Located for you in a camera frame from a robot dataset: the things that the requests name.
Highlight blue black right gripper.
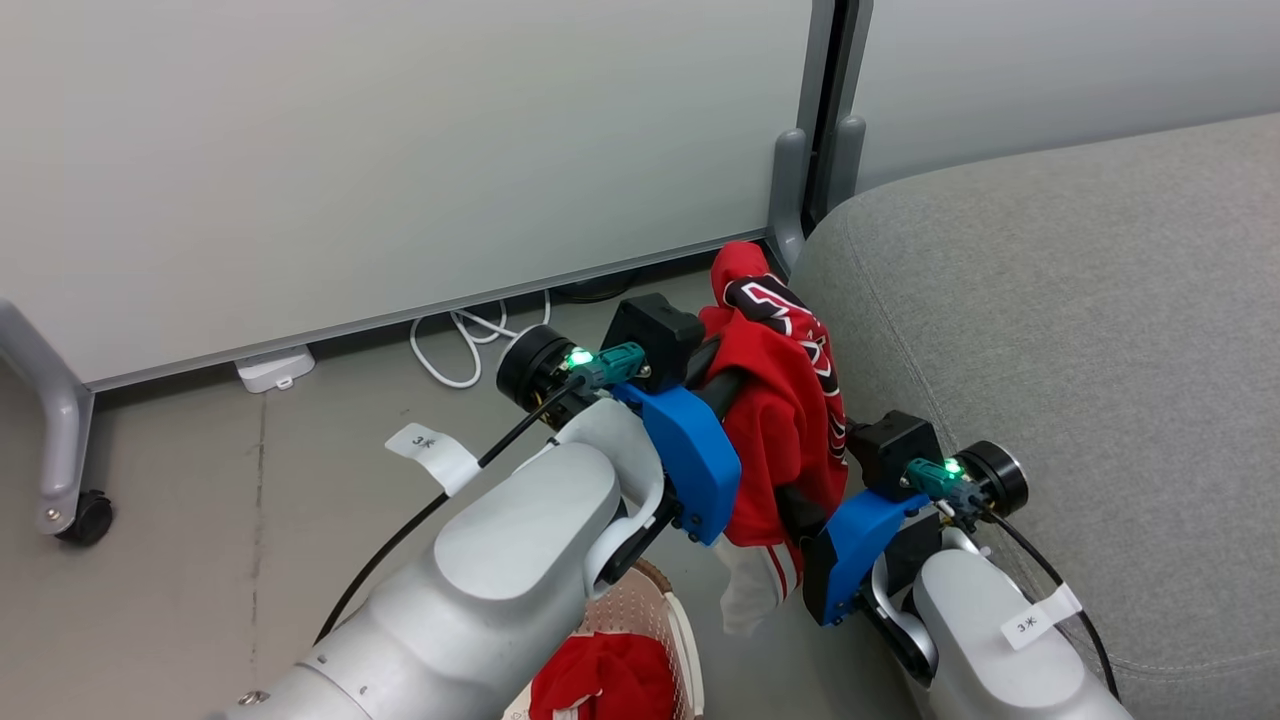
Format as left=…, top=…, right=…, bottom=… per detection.
left=778, top=487, right=931, bottom=626

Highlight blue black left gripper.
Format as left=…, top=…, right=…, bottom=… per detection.
left=612, top=340, right=746, bottom=546

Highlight red jersey with white lettering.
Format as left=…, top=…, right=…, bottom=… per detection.
left=698, top=240, right=849, bottom=636

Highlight cream perforated laundry basket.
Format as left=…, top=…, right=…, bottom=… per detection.
left=500, top=560, right=706, bottom=720

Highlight plain red garment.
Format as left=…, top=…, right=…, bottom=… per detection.
left=528, top=632, right=679, bottom=720

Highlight grey fabric sofa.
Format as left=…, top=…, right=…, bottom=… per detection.
left=790, top=112, right=1280, bottom=720

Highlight wide white partition panel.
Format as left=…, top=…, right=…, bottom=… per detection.
left=0, top=0, right=836, bottom=546

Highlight small white plastic box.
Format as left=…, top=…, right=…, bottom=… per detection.
left=235, top=345, right=316, bottom=394

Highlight narrow white partition panel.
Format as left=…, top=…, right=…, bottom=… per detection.
left=820, top=0, right=1280, bottom=226

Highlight black caster wheel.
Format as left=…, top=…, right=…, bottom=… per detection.
left=55, top=490, right=114, bottom=547

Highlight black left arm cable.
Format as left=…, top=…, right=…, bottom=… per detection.
left=315, top=372, right=606, bottom=646

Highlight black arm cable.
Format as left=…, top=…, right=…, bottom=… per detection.
left=982, top=510, right=1121, bottom=701
left=315, top=372, right=606, bottom=646

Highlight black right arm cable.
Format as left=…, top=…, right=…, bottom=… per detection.
left=982, top=510, right=1121, bottom=701

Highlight white paper cable tag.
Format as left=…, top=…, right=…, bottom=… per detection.
left=1001, top=585, right=1084, bottom=652
left=385, top=423, right=483, bottom=497

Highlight coiled white cable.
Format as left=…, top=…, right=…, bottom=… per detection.
left=410, top=290, right=553, bottom=389

